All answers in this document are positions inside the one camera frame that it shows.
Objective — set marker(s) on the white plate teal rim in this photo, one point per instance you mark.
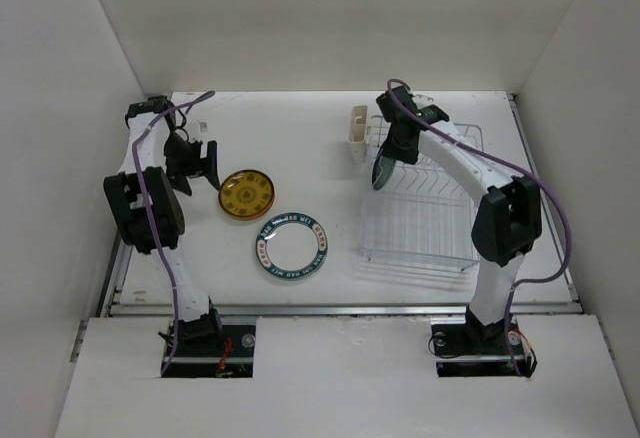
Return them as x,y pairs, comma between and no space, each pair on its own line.
291,246

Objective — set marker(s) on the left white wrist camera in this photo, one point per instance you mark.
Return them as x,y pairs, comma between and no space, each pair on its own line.
197,130

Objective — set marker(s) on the white wire dish rack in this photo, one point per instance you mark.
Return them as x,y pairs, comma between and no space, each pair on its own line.
420,217

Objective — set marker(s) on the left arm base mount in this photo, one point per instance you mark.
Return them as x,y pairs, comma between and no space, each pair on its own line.
229,357

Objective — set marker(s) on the white cutlery holder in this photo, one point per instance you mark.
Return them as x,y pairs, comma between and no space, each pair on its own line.
358,134

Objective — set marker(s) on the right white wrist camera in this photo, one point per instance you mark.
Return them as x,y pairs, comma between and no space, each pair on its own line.
427,105

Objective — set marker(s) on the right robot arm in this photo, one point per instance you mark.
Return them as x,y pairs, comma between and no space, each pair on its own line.
508,206

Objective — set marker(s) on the amber patterned plate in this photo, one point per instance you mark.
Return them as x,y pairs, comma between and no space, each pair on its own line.
246,195

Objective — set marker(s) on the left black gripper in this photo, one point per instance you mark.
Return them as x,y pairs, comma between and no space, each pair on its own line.
178,175

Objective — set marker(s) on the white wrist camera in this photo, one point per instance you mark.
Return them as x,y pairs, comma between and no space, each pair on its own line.
427,105
197,130

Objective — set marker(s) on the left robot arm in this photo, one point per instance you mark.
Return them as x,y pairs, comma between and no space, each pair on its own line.
143,198

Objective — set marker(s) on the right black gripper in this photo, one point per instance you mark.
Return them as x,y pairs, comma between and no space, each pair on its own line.
391,150

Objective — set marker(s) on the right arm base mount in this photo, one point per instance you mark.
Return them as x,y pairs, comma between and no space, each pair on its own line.
458,356

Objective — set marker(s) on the dark green patterned plate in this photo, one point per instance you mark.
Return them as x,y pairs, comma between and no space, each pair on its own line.
382,170

